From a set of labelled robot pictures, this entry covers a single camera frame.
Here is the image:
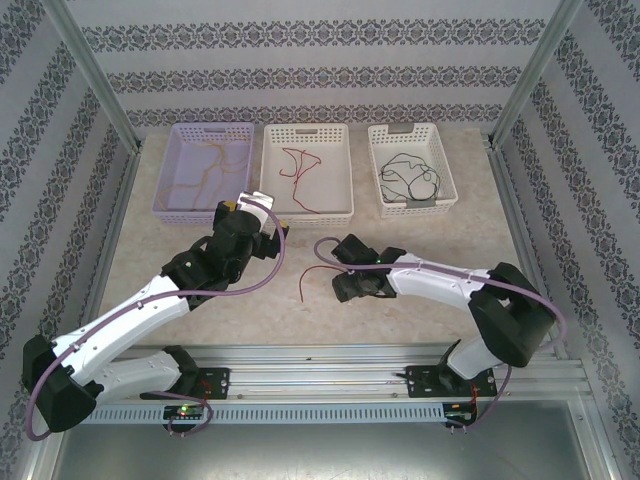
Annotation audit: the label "purple plastic basket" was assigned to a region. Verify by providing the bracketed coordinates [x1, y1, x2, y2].
[152, 121, 256, 225]

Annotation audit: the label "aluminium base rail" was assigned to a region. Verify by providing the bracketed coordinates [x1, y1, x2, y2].
[47, 342, 586, 402]

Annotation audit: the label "aluminium frame post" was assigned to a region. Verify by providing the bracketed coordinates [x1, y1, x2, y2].
[42, 0, 145, 154]
[487, 0, 596, 151]

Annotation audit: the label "wide white plastic basket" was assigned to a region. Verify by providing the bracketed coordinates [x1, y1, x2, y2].
[257, 123, 357, 231]

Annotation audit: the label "yellow wire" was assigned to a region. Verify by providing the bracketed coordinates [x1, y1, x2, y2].
[157, 164, 211, 211]
[199, 132, 251, 174]

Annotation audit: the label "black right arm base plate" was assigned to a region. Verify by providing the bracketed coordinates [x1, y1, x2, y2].
[405, 363, 499, 400]

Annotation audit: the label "aluminium side rail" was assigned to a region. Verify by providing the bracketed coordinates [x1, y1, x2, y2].
[69, 149, 145, 354]
[487, 142, 570, 360]

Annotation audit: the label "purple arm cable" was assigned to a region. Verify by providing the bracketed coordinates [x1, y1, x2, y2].
[313, 236, 566, 431]
[27, 199, 287, 441]

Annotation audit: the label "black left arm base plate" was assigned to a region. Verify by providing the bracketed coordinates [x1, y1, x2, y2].
[139, 367, 232, 401]

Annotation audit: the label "slotted grey cable duct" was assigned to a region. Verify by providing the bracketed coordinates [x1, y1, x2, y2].
[67, 403, 446, 425]

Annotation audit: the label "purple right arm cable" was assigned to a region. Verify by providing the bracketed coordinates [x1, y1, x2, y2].
[313, 236, 566, 431]

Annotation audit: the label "black wire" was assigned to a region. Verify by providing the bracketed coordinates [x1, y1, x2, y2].
[382, 167, 436, 201]

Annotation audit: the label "pile of coloured wires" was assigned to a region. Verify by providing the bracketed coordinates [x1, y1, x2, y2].
[379, 152, 441, 204]
[298, 265, 349, 303]

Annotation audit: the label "white basket grey handles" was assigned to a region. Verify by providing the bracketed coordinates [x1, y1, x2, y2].
[367, 123, 460, 220]

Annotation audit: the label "orange wire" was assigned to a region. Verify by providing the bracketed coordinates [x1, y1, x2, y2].
[179, 139, 236, 201]

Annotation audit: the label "metal sheet panel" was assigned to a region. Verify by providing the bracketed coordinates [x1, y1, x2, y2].
[29, 399, 619, 480]

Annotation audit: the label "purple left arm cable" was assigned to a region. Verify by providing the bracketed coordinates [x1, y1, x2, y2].
[27, 199, 287, 441]

